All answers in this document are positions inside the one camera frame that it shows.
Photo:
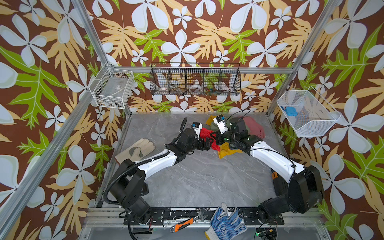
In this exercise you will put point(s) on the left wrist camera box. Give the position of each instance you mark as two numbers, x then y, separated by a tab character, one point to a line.
197	127

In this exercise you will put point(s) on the orange handled wrench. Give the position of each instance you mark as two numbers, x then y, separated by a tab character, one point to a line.
187	223

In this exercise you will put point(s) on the black wire basket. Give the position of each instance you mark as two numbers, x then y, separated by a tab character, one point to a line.
210	79

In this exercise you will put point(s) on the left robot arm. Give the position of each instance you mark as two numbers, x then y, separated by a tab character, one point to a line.
128	185

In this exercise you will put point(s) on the beige leather work glove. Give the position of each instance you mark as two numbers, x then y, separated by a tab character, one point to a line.
136	152

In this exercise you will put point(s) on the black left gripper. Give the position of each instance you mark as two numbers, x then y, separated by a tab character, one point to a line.
207	144

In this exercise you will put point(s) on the aluminium frame post right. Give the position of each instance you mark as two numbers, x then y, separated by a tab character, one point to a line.
313	36

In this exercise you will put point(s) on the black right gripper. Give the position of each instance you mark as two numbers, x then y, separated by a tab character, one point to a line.
227	137

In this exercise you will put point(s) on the white wire basket right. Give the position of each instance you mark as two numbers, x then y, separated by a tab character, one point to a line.
316	116

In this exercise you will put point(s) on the green cloth with grey trim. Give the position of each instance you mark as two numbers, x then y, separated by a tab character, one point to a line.
214	126

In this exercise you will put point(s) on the aluminium frame post left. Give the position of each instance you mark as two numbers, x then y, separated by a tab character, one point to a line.
90	30

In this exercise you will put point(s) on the pink cloth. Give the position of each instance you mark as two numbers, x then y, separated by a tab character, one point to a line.
254	128

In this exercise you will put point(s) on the red cloth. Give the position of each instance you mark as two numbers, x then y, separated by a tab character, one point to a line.
205	133

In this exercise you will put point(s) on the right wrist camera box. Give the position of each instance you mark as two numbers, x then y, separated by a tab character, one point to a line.
220	121

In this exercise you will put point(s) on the white wire basket left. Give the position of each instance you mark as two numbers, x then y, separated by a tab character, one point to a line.
111	87

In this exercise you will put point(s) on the aluminium frame rail left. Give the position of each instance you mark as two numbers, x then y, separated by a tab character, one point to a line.
19	199

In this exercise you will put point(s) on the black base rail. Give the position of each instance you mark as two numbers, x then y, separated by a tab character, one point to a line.
167	217

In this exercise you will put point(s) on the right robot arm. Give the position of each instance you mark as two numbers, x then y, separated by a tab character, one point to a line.
304	184

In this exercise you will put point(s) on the yellow cloth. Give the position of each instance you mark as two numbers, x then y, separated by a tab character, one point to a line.
225	148

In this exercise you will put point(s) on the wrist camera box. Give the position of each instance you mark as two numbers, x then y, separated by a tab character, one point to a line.
220	121
197	127

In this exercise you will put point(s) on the aluminium frame post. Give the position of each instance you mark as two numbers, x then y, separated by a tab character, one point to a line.
313	36
90	30

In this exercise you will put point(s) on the blue object in basket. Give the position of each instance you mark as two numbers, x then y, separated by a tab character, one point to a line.
291	111

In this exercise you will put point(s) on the white wire basket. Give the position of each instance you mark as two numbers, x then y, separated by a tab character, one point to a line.
316	116
111	87

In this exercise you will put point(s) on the blue dotted work glove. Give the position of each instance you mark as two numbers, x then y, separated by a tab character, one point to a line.
224	226

